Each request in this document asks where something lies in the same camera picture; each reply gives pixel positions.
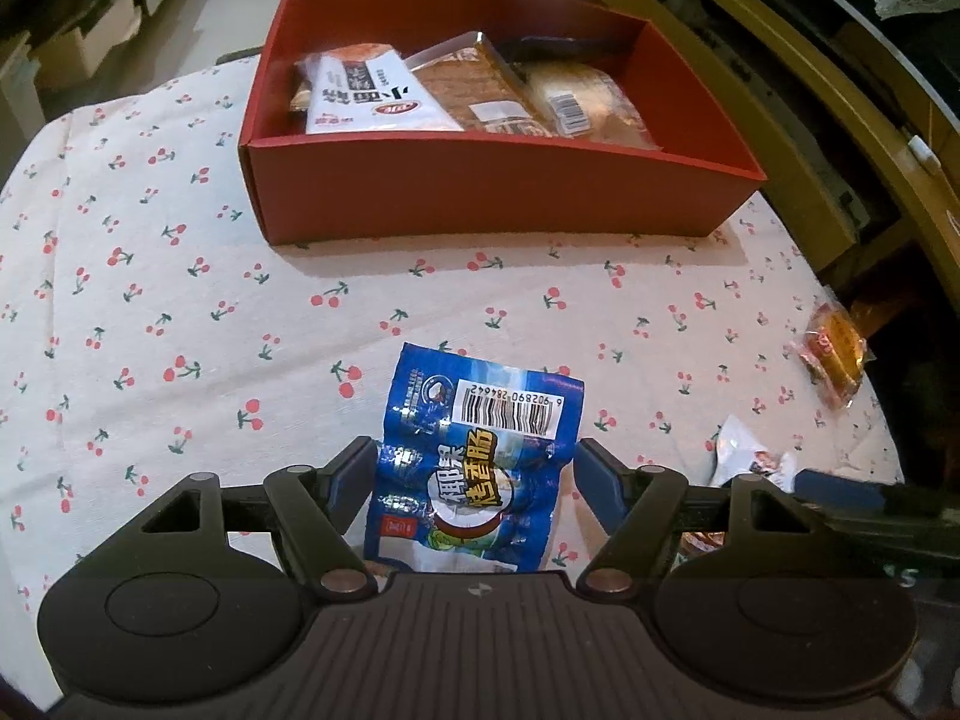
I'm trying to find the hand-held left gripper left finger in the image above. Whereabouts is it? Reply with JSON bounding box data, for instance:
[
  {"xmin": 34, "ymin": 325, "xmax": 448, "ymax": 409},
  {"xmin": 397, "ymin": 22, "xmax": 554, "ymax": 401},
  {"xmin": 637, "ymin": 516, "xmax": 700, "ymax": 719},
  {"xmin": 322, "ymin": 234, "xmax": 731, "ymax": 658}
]
[{"xmin": 139, "ymin": 436, "xmax": 377, "ymax": 602}]

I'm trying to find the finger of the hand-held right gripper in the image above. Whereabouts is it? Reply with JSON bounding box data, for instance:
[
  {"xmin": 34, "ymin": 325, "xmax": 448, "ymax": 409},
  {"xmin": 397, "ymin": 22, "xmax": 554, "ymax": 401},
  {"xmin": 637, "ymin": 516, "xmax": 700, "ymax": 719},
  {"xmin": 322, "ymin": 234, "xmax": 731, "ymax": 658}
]
[{"xmin": 793, "ymin": 467, "xmax": 960, "ymax": 522}]

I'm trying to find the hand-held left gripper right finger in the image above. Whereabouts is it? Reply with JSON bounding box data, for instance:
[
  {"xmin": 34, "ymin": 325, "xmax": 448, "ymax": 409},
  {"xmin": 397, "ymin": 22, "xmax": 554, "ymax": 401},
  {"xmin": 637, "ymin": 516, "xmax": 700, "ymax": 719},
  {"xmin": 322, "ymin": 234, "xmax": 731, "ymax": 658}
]
[{"xmin": 576, "ymin": 439, "xmax": 822, "ymax": 601}]

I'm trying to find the white cartoon print packet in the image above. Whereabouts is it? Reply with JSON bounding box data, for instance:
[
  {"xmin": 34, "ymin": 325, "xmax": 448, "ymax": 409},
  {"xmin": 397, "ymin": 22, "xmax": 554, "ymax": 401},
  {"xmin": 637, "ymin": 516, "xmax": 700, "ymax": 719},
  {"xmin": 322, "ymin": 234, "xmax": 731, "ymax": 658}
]
[{"xmin": 706, "ymin": 415, "xmax": 803, "ymax": 492}]

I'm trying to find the blue sausage packet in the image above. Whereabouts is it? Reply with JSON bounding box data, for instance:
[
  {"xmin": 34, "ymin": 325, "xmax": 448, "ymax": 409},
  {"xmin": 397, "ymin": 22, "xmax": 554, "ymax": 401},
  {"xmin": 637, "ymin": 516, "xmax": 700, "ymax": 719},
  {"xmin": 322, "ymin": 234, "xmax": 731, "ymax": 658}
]
[{"xmin": 364, "ymin": 343, "xmax": 586, "ymax": 575}]

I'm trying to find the red cardboard box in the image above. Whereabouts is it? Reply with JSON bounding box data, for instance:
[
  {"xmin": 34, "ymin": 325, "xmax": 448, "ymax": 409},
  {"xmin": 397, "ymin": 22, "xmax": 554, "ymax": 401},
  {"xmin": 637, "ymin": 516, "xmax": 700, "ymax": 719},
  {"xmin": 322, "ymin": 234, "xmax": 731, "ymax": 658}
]
[{"xmin": 238, "ymin": 0, "xmax": 767, "ymax": 247}]

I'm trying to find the clear bread packet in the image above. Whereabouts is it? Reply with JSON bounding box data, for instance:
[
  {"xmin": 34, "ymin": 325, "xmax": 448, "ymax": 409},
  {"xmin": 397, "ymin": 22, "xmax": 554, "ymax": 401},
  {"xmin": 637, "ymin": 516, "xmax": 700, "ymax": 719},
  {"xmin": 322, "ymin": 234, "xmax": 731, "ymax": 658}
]
[{"xmin": 521, "ymin": 64, "xmax": 661, "ymax": 149}]

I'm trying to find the white and black snack packet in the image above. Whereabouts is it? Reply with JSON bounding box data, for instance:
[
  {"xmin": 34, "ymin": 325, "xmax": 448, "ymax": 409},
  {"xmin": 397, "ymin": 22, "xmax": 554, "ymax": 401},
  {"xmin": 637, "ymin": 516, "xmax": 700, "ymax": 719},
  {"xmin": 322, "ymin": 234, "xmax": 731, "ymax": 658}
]
[{"xmin": 304, "ymin": 45, "xmax": 466, "ymax": 136}]

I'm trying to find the clear toast slice packet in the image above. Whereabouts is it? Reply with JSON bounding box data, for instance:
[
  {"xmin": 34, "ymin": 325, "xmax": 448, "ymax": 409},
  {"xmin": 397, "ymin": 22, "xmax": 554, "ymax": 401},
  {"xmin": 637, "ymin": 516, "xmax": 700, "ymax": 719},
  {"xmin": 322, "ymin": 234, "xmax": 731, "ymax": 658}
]
[{"xmin": 405, "ymin": 31, "xmax": 560, "ymax": 137}]

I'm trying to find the orange cake packet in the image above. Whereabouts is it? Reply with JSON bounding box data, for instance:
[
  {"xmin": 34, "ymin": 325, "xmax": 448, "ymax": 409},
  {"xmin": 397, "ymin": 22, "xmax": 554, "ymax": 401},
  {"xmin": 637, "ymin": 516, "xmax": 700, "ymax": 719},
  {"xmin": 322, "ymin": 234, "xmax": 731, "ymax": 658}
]
[{"xmin": 784, "ymin": 300, "xmax": 877, "ymax": 410}]

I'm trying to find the cherry print tablecloth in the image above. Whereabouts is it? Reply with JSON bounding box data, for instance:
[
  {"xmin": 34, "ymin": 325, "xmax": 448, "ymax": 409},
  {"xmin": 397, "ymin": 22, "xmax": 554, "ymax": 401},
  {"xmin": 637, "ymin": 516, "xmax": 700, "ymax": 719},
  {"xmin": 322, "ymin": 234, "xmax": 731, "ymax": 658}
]
[{"xmin": 0, "ymin": 45, "xmax": 905, "ymax": 691}]

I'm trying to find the wooden cabinet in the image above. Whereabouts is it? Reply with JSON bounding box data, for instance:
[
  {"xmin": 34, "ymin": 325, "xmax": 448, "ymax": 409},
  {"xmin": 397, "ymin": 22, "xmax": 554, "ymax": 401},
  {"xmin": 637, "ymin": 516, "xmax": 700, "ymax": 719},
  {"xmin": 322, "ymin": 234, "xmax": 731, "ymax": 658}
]
[{"xmin": 630, "ymin": 0, "xmax": 960, "ymax": 301}]

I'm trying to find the black television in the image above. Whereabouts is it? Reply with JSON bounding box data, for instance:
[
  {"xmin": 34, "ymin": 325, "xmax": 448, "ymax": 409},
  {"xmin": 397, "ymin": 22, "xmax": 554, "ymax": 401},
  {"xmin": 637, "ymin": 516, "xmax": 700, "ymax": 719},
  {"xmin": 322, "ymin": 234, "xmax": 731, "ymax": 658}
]
[{"xmin": 750, "ymin": 0, "xmax": 960, "ymax": 188}]

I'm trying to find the white storage box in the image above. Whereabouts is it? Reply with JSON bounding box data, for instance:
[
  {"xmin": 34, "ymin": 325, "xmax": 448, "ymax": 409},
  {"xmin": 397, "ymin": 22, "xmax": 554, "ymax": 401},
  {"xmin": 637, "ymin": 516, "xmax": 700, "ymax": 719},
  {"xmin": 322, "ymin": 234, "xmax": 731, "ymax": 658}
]
[{"xmin": 30, "ymin": 0, "xmax": 143, "ymax": 91}]

